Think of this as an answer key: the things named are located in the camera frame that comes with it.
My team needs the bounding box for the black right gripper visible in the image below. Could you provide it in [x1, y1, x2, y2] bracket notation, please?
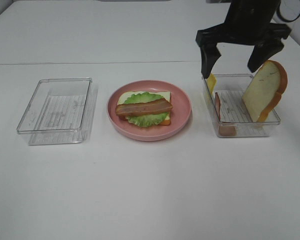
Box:
[195, 0, 291, 78]

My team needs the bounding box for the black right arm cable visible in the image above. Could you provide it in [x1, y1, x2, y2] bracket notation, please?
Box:
[276, 0, 300, 23]

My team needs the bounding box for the green lettuce leaf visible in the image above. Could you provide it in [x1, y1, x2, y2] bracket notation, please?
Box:
[124, 91, 171, 128]

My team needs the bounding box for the yellow cheese slice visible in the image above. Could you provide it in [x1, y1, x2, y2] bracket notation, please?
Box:
[205, 73, 217, 96]

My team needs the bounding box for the clear plastic container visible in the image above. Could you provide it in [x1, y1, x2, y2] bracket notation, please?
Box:
[202, 74, 281, 138]
[16, 78, 98, 146]

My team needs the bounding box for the bread slice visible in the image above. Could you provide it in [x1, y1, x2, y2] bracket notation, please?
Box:
[242, 60, 288, 122]
[116, 90, 172, 126]

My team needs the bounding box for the clear left plastic container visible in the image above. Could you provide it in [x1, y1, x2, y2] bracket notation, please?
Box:
[16, 78, 98, 146]

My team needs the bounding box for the pink round plate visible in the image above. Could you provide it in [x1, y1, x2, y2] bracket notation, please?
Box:
[107, 80, 192, 142]

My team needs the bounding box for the clear right plastic container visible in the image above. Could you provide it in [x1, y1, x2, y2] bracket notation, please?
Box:
[202, 74, 281, 138]

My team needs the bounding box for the bacon strip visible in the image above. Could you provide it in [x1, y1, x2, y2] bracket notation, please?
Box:
[214, 92, 237, 137]
[115, 98, 173, 117]

